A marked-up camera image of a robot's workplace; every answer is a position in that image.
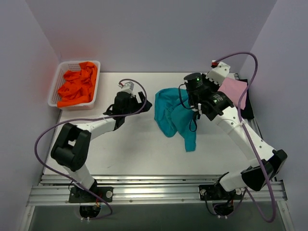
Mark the pink folded t-shirt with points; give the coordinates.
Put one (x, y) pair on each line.
(233, 89)

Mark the teal t-shirt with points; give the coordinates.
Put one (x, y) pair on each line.
(172, 115)

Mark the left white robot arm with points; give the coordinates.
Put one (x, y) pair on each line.
(72, 144)

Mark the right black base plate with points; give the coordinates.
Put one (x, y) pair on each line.
(214, 192)

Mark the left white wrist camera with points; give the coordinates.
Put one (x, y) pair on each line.
(127, 87)

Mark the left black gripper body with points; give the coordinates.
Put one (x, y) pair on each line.
(135, 103)

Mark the white plastic basket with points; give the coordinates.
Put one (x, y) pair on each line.
(59, 80)

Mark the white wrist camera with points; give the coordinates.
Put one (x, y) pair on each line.
(218, 73)
(127, 87)

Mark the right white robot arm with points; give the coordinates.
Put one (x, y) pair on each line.
(204, 98)

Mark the aluminium rail frame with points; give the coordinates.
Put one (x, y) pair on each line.
(155, 185)

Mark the black folded t-shirt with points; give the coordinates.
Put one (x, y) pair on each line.
(247, 111)

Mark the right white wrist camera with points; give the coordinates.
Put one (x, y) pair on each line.
(218, 73)

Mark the orange crumpled t-shirt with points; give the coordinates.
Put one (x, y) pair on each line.
(79, 86)

